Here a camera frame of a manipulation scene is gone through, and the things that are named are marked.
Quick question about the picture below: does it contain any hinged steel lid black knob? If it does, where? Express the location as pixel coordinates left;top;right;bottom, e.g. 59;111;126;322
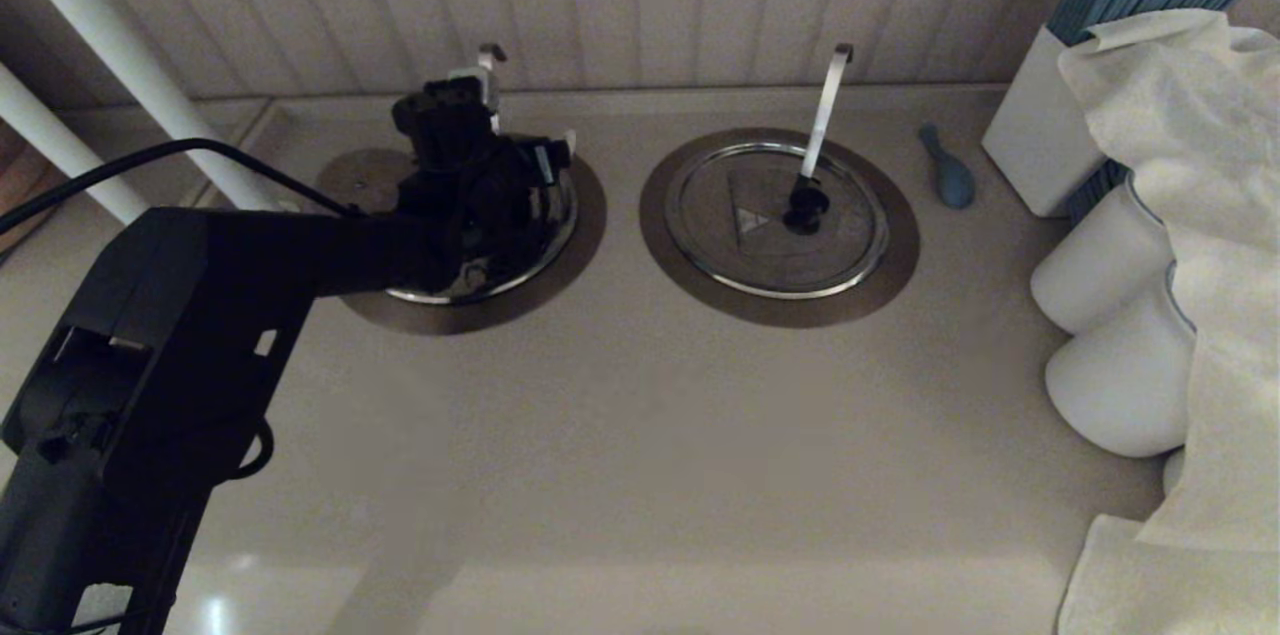
665;142;891;301
316;147;580;306

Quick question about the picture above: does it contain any small blue spoon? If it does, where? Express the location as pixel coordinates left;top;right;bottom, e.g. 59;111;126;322
918;123;976;211

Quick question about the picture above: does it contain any white round pole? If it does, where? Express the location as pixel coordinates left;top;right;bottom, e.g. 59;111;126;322
0;0;301;214
0;60;153;226

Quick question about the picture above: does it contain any white box holder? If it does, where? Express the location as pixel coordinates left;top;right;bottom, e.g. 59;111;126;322
980;25;1133;221

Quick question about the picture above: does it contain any brown wooden board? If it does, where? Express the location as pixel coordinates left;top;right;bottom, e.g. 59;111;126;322
0;120;56;251

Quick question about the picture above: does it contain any white cylindrical container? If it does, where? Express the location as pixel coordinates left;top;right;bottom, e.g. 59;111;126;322
1030;177;1177;335
1044;265;1197;458

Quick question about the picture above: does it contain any white woven cloth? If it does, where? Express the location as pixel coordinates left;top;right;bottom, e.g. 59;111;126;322
1055;10;1280;635

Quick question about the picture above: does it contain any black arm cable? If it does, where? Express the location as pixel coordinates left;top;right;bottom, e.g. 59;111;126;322
0;138;363;238

